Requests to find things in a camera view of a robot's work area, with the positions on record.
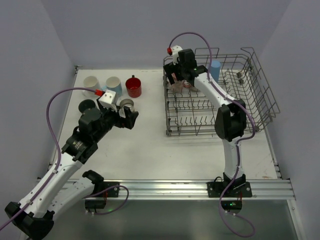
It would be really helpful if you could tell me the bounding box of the white mug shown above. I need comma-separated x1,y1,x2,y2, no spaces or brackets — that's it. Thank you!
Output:
82,76,101,98

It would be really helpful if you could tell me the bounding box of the black left controller box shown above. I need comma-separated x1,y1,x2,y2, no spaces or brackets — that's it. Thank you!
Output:
84,198,107,213

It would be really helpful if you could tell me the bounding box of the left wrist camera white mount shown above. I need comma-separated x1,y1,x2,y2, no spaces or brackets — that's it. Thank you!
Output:
98,90,119,112

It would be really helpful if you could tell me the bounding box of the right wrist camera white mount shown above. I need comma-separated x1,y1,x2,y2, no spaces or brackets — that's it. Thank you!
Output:
167,45,183,65

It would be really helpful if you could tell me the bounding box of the black controller box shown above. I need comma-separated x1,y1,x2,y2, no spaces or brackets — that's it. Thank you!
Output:
221,200,243,214
84,198,107,213

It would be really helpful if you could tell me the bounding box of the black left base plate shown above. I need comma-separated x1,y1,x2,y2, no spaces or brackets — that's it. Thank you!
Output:
85,181,120,198

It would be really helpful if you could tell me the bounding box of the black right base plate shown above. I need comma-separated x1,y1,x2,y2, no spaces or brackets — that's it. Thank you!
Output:
206,174,253,198

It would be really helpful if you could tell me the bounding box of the light blue mug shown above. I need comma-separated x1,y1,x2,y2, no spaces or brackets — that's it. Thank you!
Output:
101,76,123,97

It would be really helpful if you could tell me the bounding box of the grey mug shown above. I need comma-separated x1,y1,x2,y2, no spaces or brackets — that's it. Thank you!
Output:
78,99,96,113

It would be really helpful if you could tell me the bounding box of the grey wire dish rack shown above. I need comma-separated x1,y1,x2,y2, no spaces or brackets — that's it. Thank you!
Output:
163,47,281,137

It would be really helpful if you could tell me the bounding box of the aluminium mounting rail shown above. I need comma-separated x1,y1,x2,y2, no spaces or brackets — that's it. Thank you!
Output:
106,179,296,201

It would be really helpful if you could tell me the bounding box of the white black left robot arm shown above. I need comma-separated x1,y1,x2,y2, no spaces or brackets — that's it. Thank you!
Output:
5,106,139,240

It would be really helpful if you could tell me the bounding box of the cream small cup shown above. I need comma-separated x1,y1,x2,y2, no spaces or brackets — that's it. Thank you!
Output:
119,98,135,112

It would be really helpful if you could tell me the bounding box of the black right controller box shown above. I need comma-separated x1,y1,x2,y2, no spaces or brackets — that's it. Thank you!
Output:
221,200,243,214

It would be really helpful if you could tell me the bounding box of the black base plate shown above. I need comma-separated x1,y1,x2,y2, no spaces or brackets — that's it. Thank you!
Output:
206,174,253,198
85,181,120,198

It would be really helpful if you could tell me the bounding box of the red mug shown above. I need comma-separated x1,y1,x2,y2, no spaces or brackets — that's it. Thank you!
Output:
125,75,142,98

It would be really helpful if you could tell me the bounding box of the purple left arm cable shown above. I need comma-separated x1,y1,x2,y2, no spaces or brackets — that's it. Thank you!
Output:
0,87,130,230

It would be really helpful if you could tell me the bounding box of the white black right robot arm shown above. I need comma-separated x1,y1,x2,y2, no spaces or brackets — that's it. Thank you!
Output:
163,45,248,194

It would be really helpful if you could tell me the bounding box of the blue tall tumbler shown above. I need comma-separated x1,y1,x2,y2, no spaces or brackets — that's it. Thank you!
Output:
209,59,221,83

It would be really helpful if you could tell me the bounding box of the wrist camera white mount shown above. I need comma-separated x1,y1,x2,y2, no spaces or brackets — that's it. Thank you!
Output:
98,90,119,112
167,45,183,65

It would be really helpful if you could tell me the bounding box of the pink patterned mug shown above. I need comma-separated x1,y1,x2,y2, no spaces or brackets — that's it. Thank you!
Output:
169,73,192,93

